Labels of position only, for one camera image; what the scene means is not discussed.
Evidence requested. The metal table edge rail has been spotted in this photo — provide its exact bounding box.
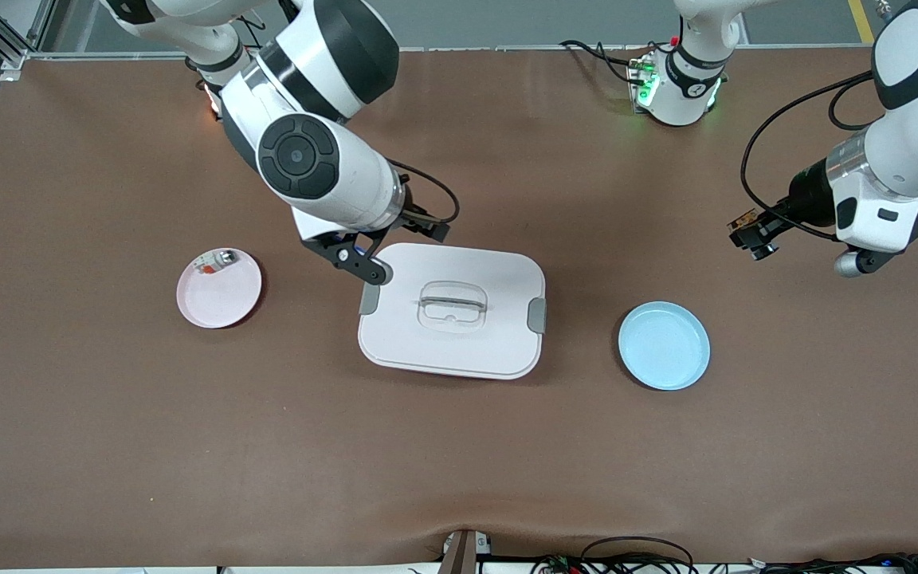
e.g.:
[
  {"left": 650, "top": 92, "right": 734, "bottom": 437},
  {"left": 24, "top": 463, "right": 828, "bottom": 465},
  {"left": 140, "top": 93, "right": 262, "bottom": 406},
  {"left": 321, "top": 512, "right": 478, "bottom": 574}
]
[{"left": 25, "top": 44, "right": 914, "bottom": 61}]

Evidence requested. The black cable bundle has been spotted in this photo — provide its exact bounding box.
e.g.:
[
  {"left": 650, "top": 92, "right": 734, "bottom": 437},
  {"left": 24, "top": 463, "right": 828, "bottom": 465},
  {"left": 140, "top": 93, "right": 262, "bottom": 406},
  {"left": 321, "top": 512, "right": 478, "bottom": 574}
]
[{"left": 750, "top": 552, "right": 918, "bottom": 574}]

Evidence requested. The pink round plate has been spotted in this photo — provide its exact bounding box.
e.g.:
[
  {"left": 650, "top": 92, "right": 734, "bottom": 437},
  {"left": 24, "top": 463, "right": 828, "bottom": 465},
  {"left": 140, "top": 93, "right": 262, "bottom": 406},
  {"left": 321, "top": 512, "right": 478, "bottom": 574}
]
[{"left": 177, "top": 248, "right": 262, "bottom": 330}]

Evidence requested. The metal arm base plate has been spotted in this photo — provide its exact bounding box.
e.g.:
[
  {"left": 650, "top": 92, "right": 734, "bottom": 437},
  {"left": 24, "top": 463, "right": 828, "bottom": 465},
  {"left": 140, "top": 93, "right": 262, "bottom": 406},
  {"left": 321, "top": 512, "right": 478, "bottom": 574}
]
[{"left": 626, "top": 48, "right": 729, "bottom": 120}]

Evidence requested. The black arm base cable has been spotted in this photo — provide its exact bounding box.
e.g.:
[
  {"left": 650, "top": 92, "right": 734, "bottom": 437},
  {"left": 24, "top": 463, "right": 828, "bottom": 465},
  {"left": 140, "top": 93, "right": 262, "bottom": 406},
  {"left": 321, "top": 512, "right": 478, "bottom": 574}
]
[
  {"left": 236, "top": 14, "right": 267, "bottom": 49},
  {"left": 560, "top": 38, "right": 651, "bottom": 85}
]

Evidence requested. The black looped cable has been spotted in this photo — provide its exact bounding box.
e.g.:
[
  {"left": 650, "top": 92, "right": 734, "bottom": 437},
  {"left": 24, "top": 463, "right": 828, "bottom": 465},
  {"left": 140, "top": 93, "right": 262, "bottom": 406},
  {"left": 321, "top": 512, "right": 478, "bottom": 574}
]
[{"left": 580, "top": 536, "right": 696, "bottom": 574}]

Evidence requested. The white lidded storage box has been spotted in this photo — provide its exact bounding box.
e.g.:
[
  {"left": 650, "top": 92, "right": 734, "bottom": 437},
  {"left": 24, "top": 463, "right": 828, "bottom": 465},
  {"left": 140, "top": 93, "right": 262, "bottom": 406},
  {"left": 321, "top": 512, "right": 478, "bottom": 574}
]
[{"left": 358, "top": 242, "right": 547, "bottom": 380}]

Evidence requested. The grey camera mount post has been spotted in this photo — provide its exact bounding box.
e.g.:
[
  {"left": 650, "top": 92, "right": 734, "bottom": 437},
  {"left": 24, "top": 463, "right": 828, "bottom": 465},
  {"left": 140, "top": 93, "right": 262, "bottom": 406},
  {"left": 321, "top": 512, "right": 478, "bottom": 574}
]
[{"left": 437, "top": 529, "right": 493, "bottom": 574}]

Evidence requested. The light blue round plate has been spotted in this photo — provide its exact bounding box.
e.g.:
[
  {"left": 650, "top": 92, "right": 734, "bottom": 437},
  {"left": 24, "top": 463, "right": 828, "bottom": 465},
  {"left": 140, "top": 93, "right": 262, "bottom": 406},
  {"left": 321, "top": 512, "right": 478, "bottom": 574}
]
[{"left": 618, "top": 301, "right": 712, "bottom": 391}]

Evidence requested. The brown table mat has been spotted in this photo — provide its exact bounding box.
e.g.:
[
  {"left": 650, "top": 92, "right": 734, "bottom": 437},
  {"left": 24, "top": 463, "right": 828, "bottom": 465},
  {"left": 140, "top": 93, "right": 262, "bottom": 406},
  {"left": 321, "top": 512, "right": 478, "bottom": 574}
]
[{"left": 0, "top": 48, "right": 918, "bottom": 568}]

